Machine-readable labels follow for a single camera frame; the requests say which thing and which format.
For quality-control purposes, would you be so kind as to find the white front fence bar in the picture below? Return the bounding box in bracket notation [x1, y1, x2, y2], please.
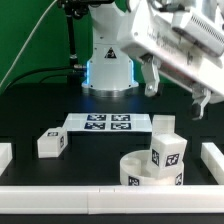
[0, 185, 224, 214]

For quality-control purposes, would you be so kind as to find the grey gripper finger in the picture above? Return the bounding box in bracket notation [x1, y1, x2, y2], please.
[191, 83, 211, 120]
[141, 54, 163, 97]

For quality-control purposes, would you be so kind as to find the black cable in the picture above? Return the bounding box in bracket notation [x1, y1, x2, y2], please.
[0, 65, 88, 96]

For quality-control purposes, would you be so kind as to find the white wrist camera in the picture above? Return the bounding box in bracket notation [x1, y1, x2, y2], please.
[171, 0, 224, 57]

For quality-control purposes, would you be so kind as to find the white cable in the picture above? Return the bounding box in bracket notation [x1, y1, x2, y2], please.
[0, 0, 58, 88]

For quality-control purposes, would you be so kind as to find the white right fence bar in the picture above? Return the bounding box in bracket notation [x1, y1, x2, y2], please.
[201, 142, 224, 185]

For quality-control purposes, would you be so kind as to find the white left fence bar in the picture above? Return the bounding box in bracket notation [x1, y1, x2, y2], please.
[0, 143, 12, 176]

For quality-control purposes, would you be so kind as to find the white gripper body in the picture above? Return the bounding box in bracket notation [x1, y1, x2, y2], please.
[117, 0, 224, 97]

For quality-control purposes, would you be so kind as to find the white fence bar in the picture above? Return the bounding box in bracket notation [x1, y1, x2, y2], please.
[0, 143, 12, 176]
[201, 142, 224, 185]
[0, 185, 224, 214]

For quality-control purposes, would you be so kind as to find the white marker base plate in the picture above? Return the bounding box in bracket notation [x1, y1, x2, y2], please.
[63, 113, 152, 132]

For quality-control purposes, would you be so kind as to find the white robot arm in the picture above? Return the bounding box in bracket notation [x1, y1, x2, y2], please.
[87, 0, 224, 120]

